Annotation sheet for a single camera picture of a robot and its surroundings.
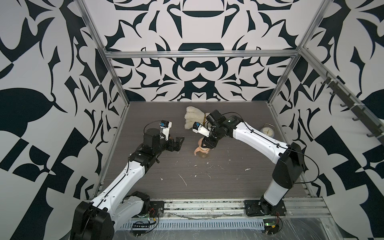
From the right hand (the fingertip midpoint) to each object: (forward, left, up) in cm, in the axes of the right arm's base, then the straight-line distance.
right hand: (204, 138), depth 83 cm
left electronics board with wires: (-38, +32, -18) cm, 53 cm away
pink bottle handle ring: (-5, -1, -6) cm, 8 cm away
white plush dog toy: (+20, +6, -4) cm, 21 cm away
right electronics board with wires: (-38, -31, -16) cm, 52 cm away
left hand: (+1, +15, +4) cm, 16 cm away
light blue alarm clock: (+13, -43, -11) cm, 47 cm away
